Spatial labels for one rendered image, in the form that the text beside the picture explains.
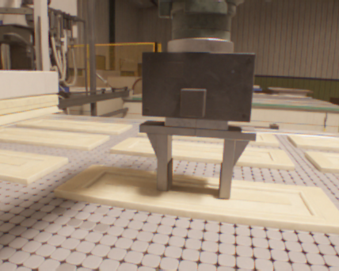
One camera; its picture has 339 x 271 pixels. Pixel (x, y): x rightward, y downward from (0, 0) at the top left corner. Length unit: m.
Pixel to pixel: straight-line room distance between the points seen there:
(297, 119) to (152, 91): 3.72
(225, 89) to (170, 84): 0.11
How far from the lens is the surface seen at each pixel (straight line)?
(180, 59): 0.50
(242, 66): 0.49
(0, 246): 0.53
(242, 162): 0.86
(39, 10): 2.56
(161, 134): 0.56
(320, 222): 0.58
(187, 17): 0.52
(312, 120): 4.21
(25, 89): 1.96
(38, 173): 0.78
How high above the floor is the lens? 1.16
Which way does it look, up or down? 13 degrees down
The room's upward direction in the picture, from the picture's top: 1 degrees clockwise
